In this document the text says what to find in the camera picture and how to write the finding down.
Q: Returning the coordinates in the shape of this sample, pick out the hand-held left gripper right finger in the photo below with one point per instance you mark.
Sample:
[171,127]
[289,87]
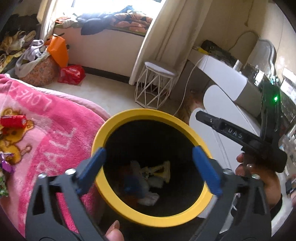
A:
[205,169]

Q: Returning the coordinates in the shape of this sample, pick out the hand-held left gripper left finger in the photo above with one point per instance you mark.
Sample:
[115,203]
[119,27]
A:
[92,169]

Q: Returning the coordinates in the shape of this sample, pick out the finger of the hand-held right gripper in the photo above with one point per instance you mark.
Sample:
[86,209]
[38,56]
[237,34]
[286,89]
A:
[208,119]

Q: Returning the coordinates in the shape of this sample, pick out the white printed plastic bag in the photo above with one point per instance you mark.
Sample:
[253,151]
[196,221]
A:
[159,171]

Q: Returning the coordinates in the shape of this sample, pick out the yellow rimmed black trash bin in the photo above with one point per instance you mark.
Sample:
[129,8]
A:
[150,139]

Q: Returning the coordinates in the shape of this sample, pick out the white twisted plastic bag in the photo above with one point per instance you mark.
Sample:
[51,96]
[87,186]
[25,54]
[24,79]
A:
[150,198]

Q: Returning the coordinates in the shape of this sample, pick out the purple candy wrapper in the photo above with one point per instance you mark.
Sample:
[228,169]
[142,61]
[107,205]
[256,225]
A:
[5,164]

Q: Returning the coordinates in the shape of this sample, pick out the green candy wrapper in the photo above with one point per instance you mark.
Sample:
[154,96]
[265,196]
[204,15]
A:
[2,185]

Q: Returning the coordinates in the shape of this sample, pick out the red snack packet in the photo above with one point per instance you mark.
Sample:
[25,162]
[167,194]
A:
[13,121]

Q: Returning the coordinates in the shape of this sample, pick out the person's right forearm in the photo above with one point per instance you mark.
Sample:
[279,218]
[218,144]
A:
[276,202]

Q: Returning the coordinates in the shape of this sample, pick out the person's right hand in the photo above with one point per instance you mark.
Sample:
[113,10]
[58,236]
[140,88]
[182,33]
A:
[268,185]

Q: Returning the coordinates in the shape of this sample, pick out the person's left hand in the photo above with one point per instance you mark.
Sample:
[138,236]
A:
[114,233]

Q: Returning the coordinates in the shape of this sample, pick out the white dressing table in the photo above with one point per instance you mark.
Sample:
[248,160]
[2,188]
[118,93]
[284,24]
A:
[222,76]

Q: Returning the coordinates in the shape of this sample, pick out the pink printed blanket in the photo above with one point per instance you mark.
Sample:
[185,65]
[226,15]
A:
[57,129]

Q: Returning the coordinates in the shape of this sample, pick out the white bottle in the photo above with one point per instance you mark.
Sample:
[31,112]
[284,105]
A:
[237,66]

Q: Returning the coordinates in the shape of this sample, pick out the wide cream curtain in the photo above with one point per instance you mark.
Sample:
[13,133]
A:
[171,30]

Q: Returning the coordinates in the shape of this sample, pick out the red plastic shopping bag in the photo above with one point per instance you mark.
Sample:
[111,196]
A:
[71,74]

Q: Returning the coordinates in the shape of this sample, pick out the floral laundry basket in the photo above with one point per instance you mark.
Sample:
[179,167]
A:
[41,71]

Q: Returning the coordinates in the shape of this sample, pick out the orange paper bag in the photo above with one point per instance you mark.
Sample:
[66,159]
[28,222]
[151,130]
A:
[59,51]

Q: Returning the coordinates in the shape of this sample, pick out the orange patterned quilt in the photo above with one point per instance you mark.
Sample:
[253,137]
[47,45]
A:
[134,20]

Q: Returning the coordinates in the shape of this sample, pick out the grey clothes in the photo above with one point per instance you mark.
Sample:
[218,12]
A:
[34,46]

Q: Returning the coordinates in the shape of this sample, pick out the dark jacket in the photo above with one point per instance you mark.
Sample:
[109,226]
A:
[97,23]

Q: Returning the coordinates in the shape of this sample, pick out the pile of clothes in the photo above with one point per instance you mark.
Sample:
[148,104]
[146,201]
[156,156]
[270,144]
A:
[13,39]

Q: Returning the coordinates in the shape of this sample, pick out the window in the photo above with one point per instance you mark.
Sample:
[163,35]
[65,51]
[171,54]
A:
[104,7]

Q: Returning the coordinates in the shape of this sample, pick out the narrow cream curtain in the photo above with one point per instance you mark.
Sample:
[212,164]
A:
[46,18]

